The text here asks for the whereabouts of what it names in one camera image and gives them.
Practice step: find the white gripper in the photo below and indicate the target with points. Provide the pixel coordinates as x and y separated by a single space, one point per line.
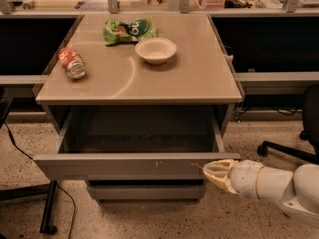
245 177

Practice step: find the grey top drawer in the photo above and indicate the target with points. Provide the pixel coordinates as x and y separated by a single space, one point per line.
135 143

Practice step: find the grey drawer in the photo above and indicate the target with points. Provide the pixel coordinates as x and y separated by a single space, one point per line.
135 143
157 190

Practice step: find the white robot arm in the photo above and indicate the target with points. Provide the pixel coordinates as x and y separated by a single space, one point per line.
295 193

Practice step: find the grey drawer cabinet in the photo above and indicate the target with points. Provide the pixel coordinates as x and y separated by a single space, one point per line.
197 75

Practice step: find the grey lower drawer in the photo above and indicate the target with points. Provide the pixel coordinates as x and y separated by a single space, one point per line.
157 190

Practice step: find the white paper bowl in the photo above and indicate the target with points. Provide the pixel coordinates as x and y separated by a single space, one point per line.
155 50

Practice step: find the green chip bag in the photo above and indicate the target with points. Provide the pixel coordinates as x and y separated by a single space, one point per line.
116 31

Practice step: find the black stand base left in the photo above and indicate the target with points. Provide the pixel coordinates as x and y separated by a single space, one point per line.
48 190

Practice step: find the orange soda can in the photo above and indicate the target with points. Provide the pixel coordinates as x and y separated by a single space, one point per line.
72 62

